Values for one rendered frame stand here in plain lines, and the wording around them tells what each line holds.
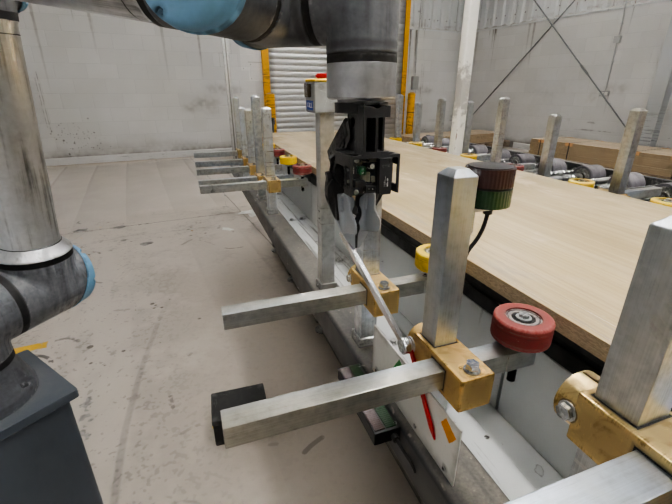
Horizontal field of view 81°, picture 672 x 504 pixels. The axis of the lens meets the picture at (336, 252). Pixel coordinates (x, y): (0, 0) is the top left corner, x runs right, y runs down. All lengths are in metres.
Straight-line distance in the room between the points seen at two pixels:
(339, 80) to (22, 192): 0.69
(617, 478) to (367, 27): 0.47
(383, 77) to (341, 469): 1.29
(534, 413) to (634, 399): 0.45
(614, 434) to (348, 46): 0.46
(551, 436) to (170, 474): 1.22
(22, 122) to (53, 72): 7.21
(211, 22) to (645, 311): 0.43
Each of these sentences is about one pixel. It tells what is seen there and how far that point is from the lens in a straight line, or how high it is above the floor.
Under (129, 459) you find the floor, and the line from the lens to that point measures 1.72.
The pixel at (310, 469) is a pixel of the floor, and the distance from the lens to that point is 1.54.
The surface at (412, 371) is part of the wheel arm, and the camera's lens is 0.55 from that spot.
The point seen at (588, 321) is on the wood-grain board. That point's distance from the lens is 0.66.
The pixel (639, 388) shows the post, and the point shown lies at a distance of 0.37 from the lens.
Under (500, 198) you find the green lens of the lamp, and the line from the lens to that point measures 0.52.
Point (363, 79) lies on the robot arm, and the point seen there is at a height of 1.21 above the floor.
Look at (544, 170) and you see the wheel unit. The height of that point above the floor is 0.89.
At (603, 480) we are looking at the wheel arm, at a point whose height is 0.96.
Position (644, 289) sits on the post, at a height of 1.07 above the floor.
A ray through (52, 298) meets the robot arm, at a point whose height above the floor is 0.78.
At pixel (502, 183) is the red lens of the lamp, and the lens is 0.51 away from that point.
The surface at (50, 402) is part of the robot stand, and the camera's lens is 1.05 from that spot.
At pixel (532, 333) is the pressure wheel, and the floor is 0.91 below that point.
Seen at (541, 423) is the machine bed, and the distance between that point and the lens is 0.81.
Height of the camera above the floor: 1.20
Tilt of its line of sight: 22 degrees down
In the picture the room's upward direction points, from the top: straight up
